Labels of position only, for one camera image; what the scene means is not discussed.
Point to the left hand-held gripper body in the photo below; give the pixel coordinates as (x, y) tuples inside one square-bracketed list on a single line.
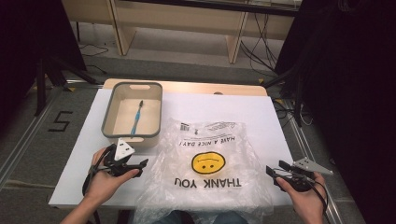
[(122, 151)]

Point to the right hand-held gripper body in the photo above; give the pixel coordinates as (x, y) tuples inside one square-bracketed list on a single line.
[(311, 166)]

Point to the blue toothbrush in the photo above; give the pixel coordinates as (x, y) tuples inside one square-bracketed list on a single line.
[(136, 119)]

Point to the beige basket with grey rim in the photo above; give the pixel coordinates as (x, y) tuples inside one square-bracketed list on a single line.
[(134, 88)]

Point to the clear plastic bag yellow smiley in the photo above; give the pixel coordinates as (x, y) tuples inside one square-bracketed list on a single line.
[(205, 199)]

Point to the person's right hand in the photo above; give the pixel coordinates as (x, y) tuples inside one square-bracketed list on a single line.
[(306, 200)]

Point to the person's left hand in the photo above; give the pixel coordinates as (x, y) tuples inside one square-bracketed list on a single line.
[(104, 185)]

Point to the person's right leg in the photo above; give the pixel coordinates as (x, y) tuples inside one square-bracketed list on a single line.
[(232, 219)]

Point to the black metal stand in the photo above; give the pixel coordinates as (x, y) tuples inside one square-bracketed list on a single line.
[(40, 87), (299, 93)]

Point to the black curtain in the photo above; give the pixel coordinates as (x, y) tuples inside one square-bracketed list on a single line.
[(28, 37), (358, 93)]

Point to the white board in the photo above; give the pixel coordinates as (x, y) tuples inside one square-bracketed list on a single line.
[(218, 109)]

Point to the long wooden desk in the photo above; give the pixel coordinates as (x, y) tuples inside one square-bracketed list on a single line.
[(174, 18)]

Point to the metal floor rail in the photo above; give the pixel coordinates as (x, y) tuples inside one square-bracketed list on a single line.
[(18, 152), (323, 194)]

